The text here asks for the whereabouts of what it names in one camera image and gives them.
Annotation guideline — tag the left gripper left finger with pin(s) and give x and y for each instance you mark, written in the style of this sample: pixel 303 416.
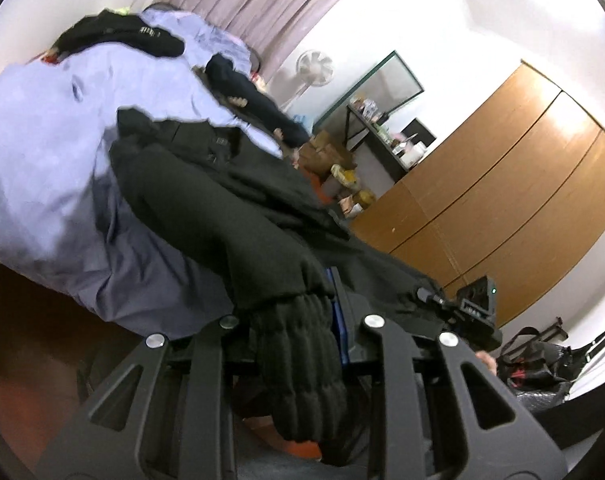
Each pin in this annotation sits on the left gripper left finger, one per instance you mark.
pixel 239 345

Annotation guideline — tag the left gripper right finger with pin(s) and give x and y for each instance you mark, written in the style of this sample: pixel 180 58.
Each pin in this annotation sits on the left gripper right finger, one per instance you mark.
pixel 349 310

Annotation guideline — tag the black zip jacket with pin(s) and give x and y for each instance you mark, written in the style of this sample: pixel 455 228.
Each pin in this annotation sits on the black zip jacket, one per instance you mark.
pixel 255 221

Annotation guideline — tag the black bag on floor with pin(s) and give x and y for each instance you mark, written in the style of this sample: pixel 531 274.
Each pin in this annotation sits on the black bag on floor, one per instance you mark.
pixel 539 373

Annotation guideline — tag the brown wooden wardrobe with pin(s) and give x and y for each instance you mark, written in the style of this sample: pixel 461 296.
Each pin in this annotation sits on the brown wooden wardrobe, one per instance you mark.
pixel 516 193

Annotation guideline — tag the white standing fan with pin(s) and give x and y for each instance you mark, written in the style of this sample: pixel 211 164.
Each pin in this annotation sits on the white standing fan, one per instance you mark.
pixel 313 69

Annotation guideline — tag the light blue bed quilt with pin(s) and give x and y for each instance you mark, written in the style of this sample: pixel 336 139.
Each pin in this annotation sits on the light blue bed quilt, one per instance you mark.
pixel 63 221

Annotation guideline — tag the dark navy folded garment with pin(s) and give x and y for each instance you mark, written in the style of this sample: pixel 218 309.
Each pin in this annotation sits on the dark navy folded garment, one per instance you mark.
pixel 239 91

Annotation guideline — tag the black garment with lettering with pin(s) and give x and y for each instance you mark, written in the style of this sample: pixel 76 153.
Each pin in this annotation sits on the black garment with lettering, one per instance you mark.
pixel 127 29

